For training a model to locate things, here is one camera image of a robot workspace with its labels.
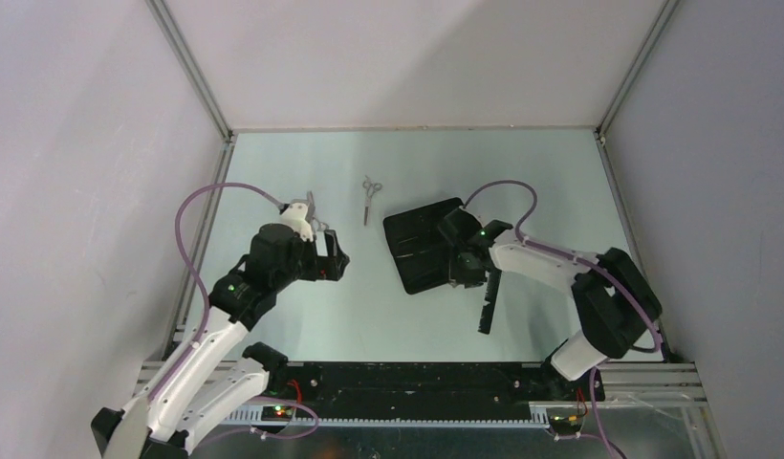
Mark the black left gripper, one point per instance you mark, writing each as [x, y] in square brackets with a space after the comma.
[329, 267]

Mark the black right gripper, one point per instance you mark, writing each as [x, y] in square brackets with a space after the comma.
[458, 275]

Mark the small black comb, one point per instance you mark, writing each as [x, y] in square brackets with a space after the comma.
[492, 286]

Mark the silver thinning scissors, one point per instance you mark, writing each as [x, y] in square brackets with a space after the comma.
[316, 224]

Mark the black zippered tool case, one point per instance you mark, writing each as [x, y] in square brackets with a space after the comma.
[420, 252]

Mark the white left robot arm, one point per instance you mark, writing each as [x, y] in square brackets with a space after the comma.
[176, 410]

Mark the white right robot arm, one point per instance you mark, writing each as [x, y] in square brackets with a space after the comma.
[615, 304]

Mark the silver hair scissors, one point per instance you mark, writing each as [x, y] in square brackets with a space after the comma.
[371, 188]

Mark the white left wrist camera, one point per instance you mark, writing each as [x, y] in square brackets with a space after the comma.
[294, 215]

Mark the aluminium frame rail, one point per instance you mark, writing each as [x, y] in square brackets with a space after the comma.
[203, 208]

